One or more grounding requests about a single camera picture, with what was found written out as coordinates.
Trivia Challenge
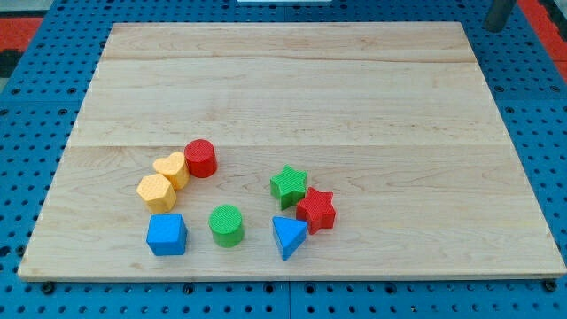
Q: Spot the blue triangle block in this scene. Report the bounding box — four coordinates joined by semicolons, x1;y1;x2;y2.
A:
272;216;307;261

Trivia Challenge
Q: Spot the wooden board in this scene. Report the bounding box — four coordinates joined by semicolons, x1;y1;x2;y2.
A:
18;22;566;283

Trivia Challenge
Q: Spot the green star block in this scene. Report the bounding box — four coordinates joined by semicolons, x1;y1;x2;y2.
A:
270;165;307;210

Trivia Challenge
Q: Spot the blue cube block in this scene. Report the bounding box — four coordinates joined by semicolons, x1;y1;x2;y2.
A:
146;214;188;256

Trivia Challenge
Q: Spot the yellow hexagon block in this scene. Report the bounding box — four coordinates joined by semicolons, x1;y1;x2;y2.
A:
136;174;176;214

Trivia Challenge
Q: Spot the red star block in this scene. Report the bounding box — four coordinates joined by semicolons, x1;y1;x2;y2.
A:
296;187;336;235

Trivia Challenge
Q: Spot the green cylinder block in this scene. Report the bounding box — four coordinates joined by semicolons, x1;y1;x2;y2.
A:
208;204;245;248

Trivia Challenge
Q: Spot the grey metal pole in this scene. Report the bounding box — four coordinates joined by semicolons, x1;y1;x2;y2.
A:
483;0;517;33

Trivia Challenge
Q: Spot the red cylinder block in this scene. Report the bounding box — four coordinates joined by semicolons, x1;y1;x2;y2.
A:
184;139;218;178

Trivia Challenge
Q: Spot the yellow heart block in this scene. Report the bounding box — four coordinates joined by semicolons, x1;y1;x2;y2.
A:
152;152;190;191

